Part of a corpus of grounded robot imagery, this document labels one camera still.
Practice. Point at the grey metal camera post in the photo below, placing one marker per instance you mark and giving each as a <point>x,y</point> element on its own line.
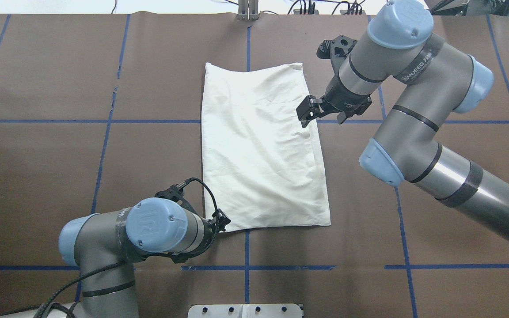
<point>248,10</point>

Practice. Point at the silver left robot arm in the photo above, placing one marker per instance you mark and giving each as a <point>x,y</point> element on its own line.
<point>105,247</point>

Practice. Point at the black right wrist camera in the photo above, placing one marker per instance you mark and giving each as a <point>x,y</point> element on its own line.
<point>336,51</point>

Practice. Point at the cream long-sleeve cat shirt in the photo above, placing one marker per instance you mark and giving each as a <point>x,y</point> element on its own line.
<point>263,168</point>

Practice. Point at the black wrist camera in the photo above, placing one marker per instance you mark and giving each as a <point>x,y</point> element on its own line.
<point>336,51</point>
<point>176,194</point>

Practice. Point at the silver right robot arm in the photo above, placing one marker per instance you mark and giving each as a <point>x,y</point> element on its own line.
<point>440,79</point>

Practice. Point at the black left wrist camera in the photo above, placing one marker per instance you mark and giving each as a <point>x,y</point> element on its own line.
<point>176,194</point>

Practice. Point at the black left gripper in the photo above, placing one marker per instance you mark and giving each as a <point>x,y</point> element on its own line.
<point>222,219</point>

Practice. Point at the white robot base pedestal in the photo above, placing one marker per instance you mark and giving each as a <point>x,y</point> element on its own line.
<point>265,310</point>

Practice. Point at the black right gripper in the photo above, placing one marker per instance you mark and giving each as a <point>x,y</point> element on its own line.
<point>342,98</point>

